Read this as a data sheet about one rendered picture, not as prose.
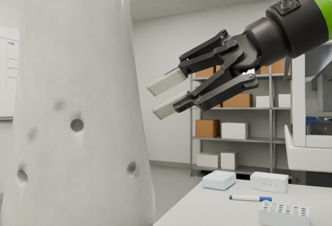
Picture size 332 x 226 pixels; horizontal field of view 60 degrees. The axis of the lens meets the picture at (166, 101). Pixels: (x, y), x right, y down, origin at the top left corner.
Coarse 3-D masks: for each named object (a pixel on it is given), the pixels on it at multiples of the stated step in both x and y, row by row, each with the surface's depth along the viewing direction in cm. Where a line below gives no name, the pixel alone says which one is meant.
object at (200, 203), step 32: (192, 192) 106; (224, 192) 106; (256, 192) 106; (288, 192) 106; (320, 192) 106; (160, 224) 77; (192, 224) 77; (224, 224) 77; (256, 224) 77; (320, 224) 77
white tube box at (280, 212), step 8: (264, 208) 80; (280, 208) 80; (296, 208) 80; (304, 208) 80; (264, 216) 77; (272, 216) 76; (280, 216) 76; (288, 216) 75; (296, 216) 74; (304, 216) 73; (264, 224) 77; (272, 224) 76; (280, 224) 76; (288, 224) 75; (296, 224) 74; (304, 224) 73
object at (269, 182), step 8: (256, 176) 110; (264, 176) 110; (272, 176) 110; (280, 176) 110; (288, 176) 112; (256, 184) 110; (264, 184) 108; (272, 184) 107; (280, 184) 106; (280, 192) 106
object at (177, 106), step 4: (188, 96) 47; (184, 100) 47; (188, 100) 47; (192, 100) 47; (176, 104) 48; (180, 104) 47; (184, 104) 47; (188, 104) 47; (192, 104) 47; (196, 104) 46; (204, 104) 45; (176, 108) 47; (180, 108) 47; (184, 108) 48; (188, 108) 48; (200, 108) 46; (204, 108) 46; (180, 112) 48
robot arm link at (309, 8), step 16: (288, 0) 41; (304, 0) 41; (272, 16) 44; (288, 16) 42; (304, 16) 41; (320, 16) 41; (288, 32) 42; (304, 32) 41; (320, 32) 42; (288, 48) 45; (304, 48) 43
